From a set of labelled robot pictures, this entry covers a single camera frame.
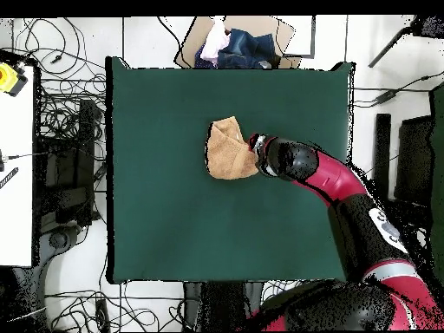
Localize brown cardboard box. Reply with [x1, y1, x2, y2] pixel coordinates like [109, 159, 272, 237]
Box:
[173, 15, 303, 69]

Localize black flat panel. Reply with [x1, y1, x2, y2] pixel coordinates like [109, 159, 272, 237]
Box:
[395, 114, 434, 206]

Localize black cable tangle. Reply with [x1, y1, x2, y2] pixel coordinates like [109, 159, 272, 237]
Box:
[11, 16, 108, 140]
[261, 279, 303, 299]
[44, 280, 160, 333]

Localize yellow emergency stop button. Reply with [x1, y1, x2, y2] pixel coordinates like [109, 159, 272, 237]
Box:
[0, 62, 29, 98]

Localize black cable with plug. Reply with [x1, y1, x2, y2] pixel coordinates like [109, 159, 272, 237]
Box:
[353, 70, 444, 107]

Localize dark green table cloth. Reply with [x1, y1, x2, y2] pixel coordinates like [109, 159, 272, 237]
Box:
[104, 55, 356, 285]

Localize black tripod leg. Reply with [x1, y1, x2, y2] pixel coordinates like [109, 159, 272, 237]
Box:
[367, 14, 444, 69]

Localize white desk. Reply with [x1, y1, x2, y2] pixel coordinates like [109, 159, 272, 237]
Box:
[0, 65, 35, 268]

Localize black equipment stand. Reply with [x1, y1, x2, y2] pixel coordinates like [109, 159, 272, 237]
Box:
[34, 98, 107, 228]

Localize orange terry towel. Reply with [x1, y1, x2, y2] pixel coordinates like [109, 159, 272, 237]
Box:
[205, 115, 260, 181]

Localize black ribbed strap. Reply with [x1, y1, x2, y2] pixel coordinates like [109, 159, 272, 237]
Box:
[0, 166, 20, 191]

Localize grey round stand base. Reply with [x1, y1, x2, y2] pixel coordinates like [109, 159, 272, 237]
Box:
[36, 221, 84, 332]

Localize black power strip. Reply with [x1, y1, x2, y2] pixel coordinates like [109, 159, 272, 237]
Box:
[95, 298, 111, 333]

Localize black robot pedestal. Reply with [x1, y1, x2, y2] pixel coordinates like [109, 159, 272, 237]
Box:
[181, 281, 265, 333]

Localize black upright bar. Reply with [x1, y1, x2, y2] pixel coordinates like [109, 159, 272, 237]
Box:
[373, 113, 392, 200]

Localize blue denim jeans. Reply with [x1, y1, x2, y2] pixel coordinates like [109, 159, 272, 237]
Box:
[193, 28, 282, 69]

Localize pink garment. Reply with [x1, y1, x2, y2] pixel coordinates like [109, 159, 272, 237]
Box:
[199, 18, 232, 67]

